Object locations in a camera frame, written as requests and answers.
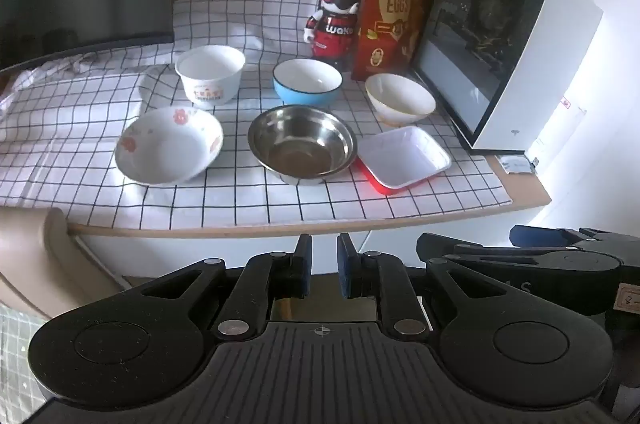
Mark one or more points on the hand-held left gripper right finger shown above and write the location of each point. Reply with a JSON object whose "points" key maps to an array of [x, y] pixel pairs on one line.
{"points": [[345, 274]]}

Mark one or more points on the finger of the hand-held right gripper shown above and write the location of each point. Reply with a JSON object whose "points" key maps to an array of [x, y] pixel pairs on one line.
{"points": [[520, 235], [435, 243]]}

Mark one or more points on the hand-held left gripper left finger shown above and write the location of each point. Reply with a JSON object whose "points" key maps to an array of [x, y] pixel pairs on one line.
{"points": [[303, 266]]}

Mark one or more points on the red white rectangular tray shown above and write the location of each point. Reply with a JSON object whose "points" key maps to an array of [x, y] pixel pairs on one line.
{"points": [[400, 157]]}

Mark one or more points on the stainless steel bowl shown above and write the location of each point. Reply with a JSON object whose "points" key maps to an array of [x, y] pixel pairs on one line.
{"points": [[300, 144]]}

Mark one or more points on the white paper bowl red print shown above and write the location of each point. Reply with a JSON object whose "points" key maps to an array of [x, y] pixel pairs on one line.
{"points": [[210, 69]]}

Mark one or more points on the small white card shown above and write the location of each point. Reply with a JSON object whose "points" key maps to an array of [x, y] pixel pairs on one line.
{"points": [[515, 164]]}

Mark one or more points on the cream ceramic bowl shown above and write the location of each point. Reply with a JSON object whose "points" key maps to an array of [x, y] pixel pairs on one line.
{"points": [[400, 97]]}

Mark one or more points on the white computer case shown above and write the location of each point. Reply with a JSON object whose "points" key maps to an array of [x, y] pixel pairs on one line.
{"points": [[540, 69]]}

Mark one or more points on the blue ceramic bowl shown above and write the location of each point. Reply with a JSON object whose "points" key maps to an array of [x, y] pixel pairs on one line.
{"points": [[300, 97]]}

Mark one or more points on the white floral ceramic bowl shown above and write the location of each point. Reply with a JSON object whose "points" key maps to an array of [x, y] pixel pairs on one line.
{"points": [[165, 144]]}

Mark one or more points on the panda robot toy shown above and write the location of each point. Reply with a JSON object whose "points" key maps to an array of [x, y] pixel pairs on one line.
{"points": [[332, 34]]}

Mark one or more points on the red snack bag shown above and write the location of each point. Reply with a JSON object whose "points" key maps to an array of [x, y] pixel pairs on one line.
{"points": [[387, 14]]}

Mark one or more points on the beige chair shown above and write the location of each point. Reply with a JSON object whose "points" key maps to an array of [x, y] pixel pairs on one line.
{"points": [[60, 254]]}

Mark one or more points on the white black checked tablecloth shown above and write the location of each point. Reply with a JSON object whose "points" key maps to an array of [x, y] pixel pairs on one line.
{"points": [[75, 144]]}

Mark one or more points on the pale checked fabric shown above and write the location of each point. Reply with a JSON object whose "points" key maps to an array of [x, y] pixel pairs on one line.
{"points": [[17, 354]]}

